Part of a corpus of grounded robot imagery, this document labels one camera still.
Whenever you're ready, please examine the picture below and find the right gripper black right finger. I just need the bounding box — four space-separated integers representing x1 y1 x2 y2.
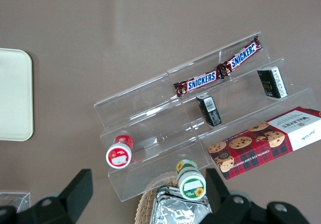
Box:
202 168 310 224

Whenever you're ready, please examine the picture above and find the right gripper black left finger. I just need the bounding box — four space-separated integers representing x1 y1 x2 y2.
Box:
0 168 94 224

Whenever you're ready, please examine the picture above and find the oval tan wicker basket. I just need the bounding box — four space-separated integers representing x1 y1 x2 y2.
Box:
134 172 213 224

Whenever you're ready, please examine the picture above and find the cream rectangular tray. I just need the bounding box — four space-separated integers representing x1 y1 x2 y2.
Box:
0 48 34 142

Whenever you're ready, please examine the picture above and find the clear acrylic bottle rack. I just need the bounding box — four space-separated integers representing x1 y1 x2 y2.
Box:
0 190 32 213

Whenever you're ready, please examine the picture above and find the green lid white cup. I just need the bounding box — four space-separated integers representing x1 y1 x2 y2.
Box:
175 159 207 201

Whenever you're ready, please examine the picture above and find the silver foil container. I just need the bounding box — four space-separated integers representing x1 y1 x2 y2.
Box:
149 185 213 224

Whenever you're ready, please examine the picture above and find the red tartan cookie box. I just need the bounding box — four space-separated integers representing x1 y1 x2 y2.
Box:
207 105 321 181

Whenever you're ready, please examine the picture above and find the red lid white cup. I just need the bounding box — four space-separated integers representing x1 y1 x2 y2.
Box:
105 134 134 170

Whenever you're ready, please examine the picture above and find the small black box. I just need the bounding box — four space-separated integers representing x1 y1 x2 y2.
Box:
257 65 289 99
196 93 223 128

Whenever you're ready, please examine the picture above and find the clear acrylic stepped shelf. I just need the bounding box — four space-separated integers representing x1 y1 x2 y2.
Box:
93 31 321 203

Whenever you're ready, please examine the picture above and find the brown Snickers bar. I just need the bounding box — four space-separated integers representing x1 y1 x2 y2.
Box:
173 70 224 96
216 34 263 78

